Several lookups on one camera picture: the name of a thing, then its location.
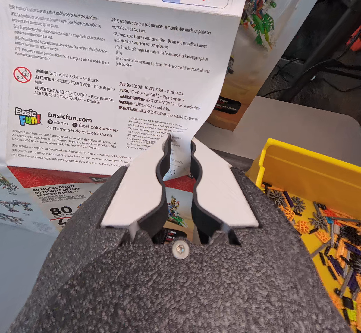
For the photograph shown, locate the red K'nex box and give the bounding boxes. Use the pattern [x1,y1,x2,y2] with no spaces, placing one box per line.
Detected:
[206,0,316,132]

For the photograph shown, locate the grey desk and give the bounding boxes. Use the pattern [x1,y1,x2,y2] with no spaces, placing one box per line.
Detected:
[0,95,361,333]

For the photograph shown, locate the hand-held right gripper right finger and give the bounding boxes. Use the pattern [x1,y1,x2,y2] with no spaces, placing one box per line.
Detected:
[192,137,260,241]

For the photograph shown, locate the printed instruction sheet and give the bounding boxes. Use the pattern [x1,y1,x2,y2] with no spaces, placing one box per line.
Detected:
[0,0,253,246]

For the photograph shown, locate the pile of toy pieces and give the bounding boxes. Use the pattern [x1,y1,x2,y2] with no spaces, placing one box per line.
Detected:
[261,182,361,325]

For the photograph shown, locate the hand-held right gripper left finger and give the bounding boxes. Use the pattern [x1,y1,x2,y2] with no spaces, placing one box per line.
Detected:
[102,135,172,239]

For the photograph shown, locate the yellow plastic bin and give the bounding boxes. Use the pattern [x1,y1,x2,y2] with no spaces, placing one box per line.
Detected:
[246,139,361,333]

